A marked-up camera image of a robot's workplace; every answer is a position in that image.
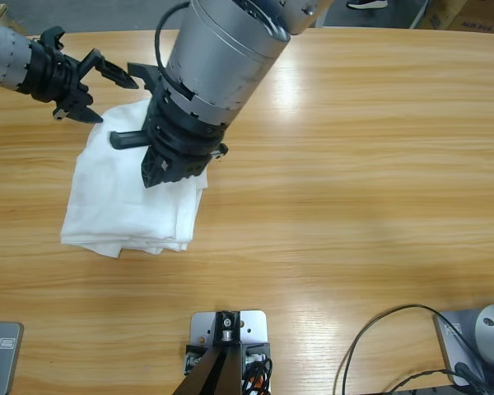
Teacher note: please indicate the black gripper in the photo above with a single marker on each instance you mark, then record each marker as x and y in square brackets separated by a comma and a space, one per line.
[49, 82]
[181, 131]

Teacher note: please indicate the white T-shirt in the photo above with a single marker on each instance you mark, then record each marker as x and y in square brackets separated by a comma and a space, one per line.
[119, 205]

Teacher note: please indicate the black shoe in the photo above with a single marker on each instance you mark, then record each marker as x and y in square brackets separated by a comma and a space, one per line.
[366, 4]

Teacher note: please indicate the white metal table leg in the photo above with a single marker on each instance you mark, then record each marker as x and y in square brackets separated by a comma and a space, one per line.
[422, 14]

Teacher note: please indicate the brown cardboard box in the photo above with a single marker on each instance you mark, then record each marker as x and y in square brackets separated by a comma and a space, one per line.
[469, 16]

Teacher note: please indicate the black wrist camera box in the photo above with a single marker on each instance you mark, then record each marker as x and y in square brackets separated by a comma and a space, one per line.
[51, 37]
[144, 74]

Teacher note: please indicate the white block with dark post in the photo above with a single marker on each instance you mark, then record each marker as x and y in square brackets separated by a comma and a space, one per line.
[253, 325]

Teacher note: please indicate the grey base plate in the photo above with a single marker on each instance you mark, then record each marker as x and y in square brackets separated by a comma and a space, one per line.
[453, 341]
[2, 358]

